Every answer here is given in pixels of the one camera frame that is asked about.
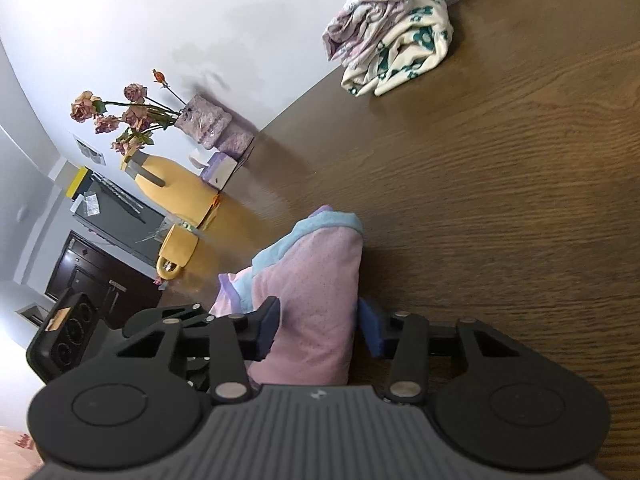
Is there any pink printed clothing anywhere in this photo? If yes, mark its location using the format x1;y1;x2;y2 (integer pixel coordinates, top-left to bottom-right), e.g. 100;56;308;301
0;427;43;480

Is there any pink floral folded cloth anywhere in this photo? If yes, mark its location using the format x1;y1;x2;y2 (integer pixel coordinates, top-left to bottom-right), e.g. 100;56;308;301
322;0;418;68

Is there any dried rose bouquet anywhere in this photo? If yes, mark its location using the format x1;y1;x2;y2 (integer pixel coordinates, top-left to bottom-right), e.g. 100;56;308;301
70;67;188;156

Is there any wall picture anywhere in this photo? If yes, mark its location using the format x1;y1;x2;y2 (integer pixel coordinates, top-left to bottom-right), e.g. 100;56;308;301
72;135;108;166

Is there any yellow mug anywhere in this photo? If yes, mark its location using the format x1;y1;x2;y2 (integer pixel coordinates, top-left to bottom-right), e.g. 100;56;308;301
156;224;200;281

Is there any yellow thermos jug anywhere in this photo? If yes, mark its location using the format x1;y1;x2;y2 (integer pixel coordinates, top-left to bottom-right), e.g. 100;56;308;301
120;152;221;231

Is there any pink blue mesh tank top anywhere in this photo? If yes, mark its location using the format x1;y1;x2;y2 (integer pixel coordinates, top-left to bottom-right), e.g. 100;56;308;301
207;205;365;386

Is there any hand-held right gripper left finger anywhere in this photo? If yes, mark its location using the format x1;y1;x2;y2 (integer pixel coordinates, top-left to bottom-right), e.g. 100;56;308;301
116;296;281;405

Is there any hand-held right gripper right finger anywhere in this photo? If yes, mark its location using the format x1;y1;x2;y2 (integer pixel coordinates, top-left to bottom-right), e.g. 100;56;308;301
357;297;526;405

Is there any cream green floral folded cloth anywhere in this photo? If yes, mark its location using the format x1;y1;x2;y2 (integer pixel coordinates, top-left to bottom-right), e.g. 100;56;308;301
341;0;455;98

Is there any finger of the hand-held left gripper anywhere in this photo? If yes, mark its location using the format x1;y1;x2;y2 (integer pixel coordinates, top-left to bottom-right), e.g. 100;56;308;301
122;303;217;336

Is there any yellow black box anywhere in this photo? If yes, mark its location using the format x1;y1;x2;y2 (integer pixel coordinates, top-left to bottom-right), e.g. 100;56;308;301
65;165;93;196

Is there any purple tissue box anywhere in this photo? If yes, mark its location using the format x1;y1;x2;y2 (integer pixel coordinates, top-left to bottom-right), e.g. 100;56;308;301
189;149;241;192

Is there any grey refrigerator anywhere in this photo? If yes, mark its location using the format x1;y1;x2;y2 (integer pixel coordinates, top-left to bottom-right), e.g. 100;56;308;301
65;167;168;268

